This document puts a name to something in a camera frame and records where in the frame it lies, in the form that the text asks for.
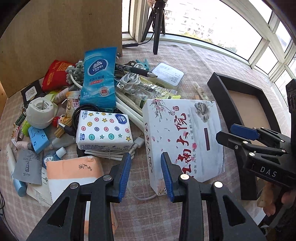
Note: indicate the green tube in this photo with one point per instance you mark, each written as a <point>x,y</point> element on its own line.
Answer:
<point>25,128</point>

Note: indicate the small doll figure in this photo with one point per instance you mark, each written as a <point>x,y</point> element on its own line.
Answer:
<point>57,121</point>

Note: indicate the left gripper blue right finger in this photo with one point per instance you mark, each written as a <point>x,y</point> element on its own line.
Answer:
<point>171,173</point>

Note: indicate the white round mosquito device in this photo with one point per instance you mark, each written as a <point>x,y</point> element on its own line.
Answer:
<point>40,113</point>

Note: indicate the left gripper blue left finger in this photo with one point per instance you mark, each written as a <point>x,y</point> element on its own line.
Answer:
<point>120,174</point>

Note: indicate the white lotion bottle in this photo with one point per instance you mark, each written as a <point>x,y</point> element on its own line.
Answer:
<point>20,186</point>

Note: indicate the blue music card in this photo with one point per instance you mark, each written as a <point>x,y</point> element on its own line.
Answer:
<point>38,138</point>

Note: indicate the red pouch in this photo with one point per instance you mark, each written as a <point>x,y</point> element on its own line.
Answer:
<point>55,78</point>

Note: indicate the white cream tube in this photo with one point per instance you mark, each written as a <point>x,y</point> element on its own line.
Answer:
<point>200,91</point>

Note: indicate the grey sachet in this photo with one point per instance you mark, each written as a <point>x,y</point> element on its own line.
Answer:
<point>28,167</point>

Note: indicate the small blue clothespin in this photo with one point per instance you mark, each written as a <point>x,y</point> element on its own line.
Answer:
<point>145,63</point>

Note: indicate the blue wet wipes pack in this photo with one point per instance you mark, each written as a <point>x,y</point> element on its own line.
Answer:
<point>98,86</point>

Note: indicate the person right hand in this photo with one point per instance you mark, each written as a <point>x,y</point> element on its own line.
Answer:
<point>269,195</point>

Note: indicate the black sachet white label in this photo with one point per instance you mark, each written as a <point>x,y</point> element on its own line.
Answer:
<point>31,92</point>

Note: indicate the wooden board panel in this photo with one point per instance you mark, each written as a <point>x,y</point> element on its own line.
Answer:
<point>44,31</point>

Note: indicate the white painted tissue box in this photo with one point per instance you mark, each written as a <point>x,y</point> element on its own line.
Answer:
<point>185,129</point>

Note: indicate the black tray cork bottom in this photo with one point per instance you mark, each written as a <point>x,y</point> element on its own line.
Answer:
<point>220,86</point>

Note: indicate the polka dot tissue pack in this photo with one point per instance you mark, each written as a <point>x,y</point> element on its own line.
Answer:
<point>103,131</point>

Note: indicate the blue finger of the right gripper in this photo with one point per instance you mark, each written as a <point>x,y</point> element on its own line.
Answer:
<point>238,143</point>
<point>263,135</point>

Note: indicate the orange white tissue pack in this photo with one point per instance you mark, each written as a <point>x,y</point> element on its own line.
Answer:
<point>79,190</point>

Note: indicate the small blue cap bottle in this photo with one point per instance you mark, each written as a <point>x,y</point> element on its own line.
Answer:
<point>53,156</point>

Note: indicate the black pen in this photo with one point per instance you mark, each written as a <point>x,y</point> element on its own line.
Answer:
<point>135,70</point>

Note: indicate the white square tin box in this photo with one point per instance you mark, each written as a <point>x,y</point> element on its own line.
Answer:
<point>167,76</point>

